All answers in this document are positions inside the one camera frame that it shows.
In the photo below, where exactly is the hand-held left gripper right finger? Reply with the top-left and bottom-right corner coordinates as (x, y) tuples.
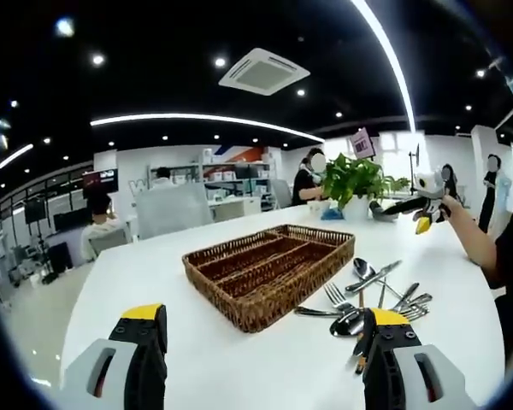
(361, 307), (480, 410)

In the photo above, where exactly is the green plant in white pot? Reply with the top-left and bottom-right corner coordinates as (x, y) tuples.
(320, 152), (411, 222)

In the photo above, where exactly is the red wall screen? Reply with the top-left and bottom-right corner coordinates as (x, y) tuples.
(81, 167), (120, 192)

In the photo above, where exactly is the person's right hand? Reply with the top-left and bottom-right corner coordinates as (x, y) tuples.
(442, 196), (463, 224)

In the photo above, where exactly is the black desk monitor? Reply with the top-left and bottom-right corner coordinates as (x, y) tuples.
(52, 208), (91, 232)

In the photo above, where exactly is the pink hanging sign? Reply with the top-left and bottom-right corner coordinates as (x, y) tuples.
(349, 126), (378, 159)

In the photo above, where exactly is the black tripod stand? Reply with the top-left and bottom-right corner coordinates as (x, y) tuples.
(408, 142), (422, 176)

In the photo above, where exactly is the ceiling air conditioner vent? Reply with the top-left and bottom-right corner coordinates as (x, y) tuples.
(217, 47), (312, 97)

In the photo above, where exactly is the dark grey object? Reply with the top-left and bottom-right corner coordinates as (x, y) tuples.
(369, 200), (401, 224)

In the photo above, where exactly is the short ceiling light strip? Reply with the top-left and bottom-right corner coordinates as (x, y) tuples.
(0, 143), (35, 170)

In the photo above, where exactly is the group of ceiling spotlights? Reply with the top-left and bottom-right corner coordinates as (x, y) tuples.
(6, 15), (513, 166)

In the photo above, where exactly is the storage shelf with boxes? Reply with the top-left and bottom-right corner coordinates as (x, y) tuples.
(170, 158), (280, 211)

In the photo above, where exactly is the white mesh office chair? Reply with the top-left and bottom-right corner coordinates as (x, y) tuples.
(135, 184), (215, 241)

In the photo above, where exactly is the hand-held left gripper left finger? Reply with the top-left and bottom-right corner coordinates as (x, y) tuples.
(63, 302), (168, 410)

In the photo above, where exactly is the black monitor on stand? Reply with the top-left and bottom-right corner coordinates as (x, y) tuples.
(23, 197), (49, 224)

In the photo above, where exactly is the long curved ceiling light strip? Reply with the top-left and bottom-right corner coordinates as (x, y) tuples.
(350, 0), (416, 132)

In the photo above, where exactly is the brown wicker utensil storage tray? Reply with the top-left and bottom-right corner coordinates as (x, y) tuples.
(181, 224), (357, 334)

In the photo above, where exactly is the white office desk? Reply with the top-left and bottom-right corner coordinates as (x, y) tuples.
(207, 195), (264, 224)

